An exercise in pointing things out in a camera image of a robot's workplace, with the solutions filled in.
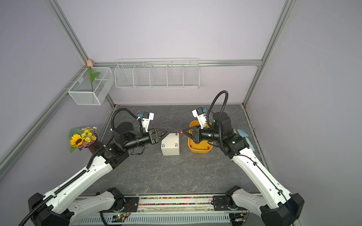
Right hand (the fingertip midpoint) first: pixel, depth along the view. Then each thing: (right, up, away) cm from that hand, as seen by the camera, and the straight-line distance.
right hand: (183, 131), depth 65 cm
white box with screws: (-8, -10, +19) cm, 23 cm away
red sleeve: (-5, -4, +24) cm, 25 cm away
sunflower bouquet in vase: (-50, -4, +6) cm, 51 cm away
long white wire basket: (-19, +38, +33) cm, 53 cm away
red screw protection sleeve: (-1, -1, 0) cm, 1 cm away
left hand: (-6, -1, -1) cm, 6 cm away
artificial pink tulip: (-59, +34, +26) cm, 73 cm away
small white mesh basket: (-57, +21, +12) cm, 61 cm away
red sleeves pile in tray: (+9, -11, +31) cm, 34 cm away
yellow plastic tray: (+12, -14, +29) cm, 34 cm away
